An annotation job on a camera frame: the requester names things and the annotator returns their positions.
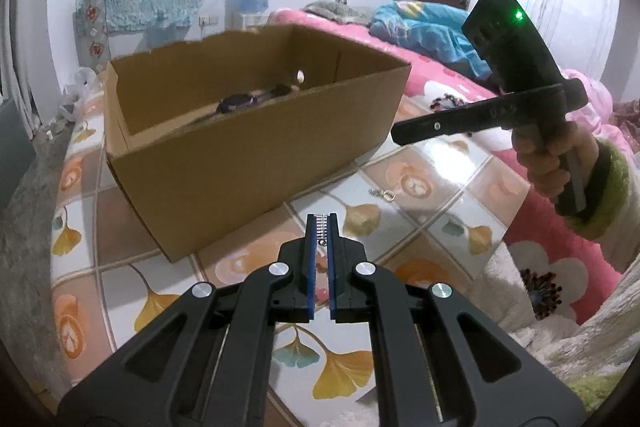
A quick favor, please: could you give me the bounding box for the person's right hand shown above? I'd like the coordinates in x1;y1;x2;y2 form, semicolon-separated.
513;125;601;204

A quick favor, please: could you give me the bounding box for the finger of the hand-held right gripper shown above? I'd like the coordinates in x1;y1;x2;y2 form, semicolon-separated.
391;81;568;146

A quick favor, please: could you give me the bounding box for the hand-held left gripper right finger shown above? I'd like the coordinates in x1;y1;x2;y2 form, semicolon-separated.
327;213;586;427

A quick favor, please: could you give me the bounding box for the grey patterned pillow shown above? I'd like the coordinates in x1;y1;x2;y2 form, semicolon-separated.
302;0;374;26

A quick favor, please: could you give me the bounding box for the white curtain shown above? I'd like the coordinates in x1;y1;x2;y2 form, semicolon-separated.
0;0;57;142

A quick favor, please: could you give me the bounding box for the grey cabinet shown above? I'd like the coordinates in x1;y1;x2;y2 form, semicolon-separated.
0;99;37;208

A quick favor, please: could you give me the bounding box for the white water dispenser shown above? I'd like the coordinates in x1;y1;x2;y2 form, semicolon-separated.
235;12;271;32

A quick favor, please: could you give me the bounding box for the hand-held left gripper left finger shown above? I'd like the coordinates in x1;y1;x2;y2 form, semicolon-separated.
59;213;321;427

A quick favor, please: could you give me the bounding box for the white plastic bag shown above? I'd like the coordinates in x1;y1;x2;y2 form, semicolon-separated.
62;68;102;108

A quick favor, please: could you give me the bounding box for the blue printed blanket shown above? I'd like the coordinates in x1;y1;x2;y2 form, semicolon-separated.
369;0;494;80

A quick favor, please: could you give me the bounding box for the white green fleece robe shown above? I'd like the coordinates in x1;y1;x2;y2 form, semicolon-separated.
505;252;640;414

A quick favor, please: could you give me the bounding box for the ginkgo print tablecloth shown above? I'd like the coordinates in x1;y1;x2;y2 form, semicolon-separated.
50;52;532;427

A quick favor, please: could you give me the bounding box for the pink floral blanket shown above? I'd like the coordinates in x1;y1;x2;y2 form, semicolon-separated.
272;7;640;324

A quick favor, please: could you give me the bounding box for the patchwork flower cloth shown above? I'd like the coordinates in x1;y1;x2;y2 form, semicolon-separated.
74;0;110;58

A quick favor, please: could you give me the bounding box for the brown cardboard box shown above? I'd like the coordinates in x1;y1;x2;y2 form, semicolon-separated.
102;24;413;264

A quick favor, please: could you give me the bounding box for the purple smart watch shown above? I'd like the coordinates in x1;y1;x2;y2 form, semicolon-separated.
190;84;301;126

